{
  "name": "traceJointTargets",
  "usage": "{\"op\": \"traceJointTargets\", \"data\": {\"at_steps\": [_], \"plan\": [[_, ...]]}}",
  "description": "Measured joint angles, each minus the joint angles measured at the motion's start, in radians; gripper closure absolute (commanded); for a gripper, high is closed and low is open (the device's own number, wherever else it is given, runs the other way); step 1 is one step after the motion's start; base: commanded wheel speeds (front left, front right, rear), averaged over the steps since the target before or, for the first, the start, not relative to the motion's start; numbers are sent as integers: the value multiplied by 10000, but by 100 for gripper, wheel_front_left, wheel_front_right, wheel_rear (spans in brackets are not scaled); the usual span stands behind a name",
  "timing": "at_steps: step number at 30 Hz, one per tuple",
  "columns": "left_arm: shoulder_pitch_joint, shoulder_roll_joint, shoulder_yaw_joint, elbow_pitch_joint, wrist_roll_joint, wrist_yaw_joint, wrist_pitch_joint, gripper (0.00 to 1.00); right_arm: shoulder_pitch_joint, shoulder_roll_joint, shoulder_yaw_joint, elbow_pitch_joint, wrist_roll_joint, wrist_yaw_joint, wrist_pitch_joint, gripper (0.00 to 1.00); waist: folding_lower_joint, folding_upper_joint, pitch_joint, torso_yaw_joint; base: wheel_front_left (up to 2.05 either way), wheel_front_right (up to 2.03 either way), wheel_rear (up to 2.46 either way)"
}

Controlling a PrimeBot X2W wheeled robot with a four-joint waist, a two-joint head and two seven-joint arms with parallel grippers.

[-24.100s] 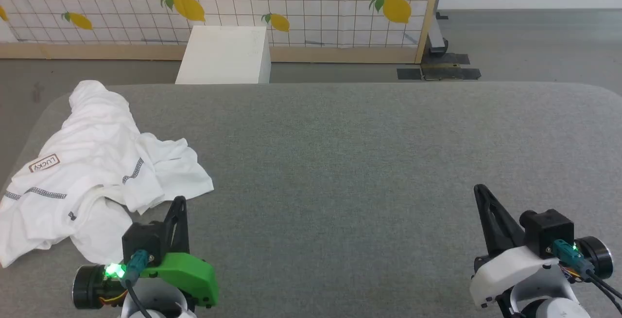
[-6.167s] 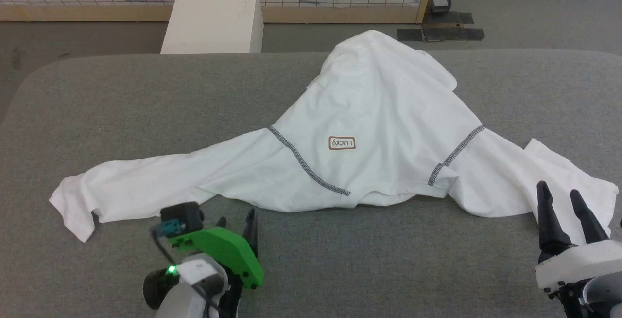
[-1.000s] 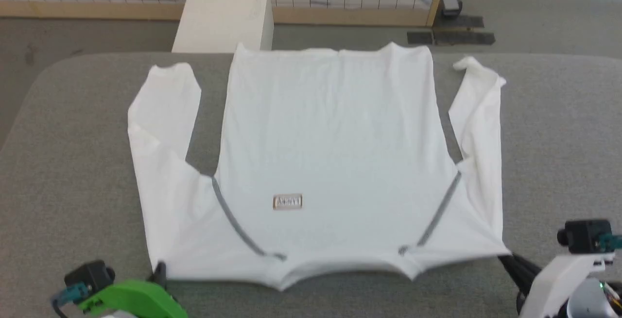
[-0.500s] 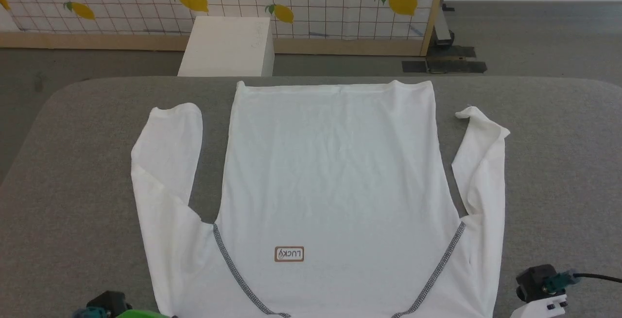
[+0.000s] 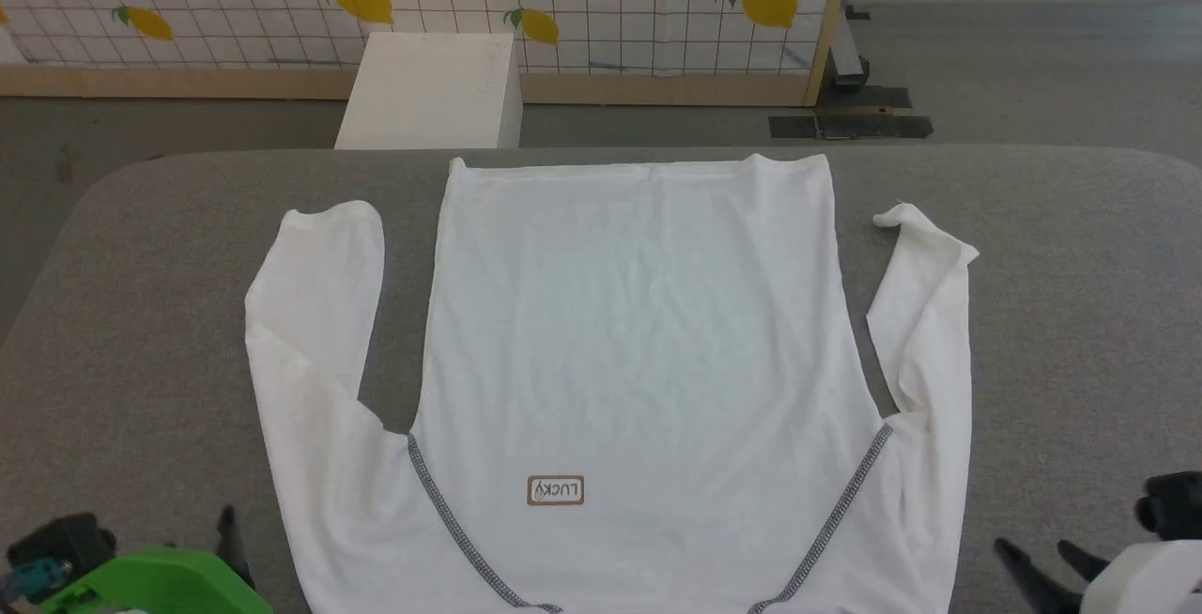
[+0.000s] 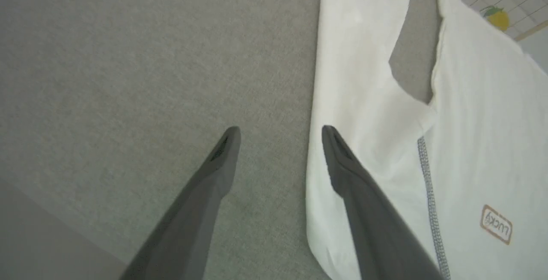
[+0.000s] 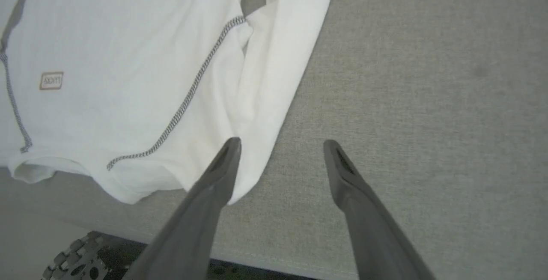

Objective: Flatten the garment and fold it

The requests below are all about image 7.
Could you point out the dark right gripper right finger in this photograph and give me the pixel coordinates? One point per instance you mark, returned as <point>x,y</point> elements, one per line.
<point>376,237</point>

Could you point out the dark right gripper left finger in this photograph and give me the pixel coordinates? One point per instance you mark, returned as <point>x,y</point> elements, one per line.
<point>192,228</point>

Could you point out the white long-sleeve shirt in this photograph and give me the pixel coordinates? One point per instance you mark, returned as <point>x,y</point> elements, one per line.
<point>128,78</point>

